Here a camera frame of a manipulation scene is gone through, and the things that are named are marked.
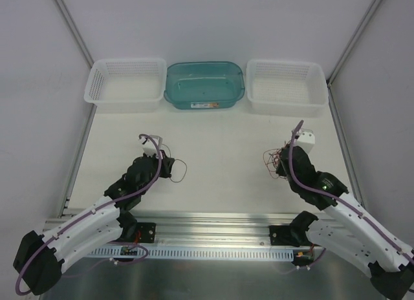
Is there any white mesh basket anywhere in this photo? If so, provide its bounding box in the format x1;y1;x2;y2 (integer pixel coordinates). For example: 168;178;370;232
245;59;329;118
83;58;167;113

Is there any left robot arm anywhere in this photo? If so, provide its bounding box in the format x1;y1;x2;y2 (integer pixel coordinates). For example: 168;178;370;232
13;154;175;295

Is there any white slotted cable duct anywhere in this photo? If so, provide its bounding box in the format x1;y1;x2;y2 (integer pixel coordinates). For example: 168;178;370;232
87;245;294;262

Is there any aluminium frame rail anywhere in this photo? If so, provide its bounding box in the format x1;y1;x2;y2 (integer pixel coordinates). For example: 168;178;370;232
43;211;373;248

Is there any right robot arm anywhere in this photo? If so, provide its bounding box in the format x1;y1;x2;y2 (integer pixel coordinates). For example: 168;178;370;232
279;145;413;299

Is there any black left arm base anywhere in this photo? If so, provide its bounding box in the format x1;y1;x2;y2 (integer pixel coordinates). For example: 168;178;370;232
118;222;157;244

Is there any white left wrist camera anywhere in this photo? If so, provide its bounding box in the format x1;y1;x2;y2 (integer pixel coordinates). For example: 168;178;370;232
138;134;162;156

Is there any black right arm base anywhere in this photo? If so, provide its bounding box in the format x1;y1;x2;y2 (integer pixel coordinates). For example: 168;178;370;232
268;225;312;247

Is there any left white mesh basket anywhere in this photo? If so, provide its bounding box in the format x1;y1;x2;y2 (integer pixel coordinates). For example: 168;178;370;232
83;58;167;113

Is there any right white mesh basket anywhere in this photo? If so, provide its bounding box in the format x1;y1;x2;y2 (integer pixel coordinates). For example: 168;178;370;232
245;59;329;118

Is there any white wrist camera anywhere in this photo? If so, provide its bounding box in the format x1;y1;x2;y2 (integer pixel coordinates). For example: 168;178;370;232
293;128;316;154
138;134;162;156

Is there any teal plastic tub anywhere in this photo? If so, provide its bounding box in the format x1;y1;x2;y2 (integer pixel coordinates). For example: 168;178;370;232
164;61;245;110

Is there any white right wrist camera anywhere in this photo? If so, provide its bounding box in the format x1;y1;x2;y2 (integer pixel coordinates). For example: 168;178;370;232
293;128;316;154

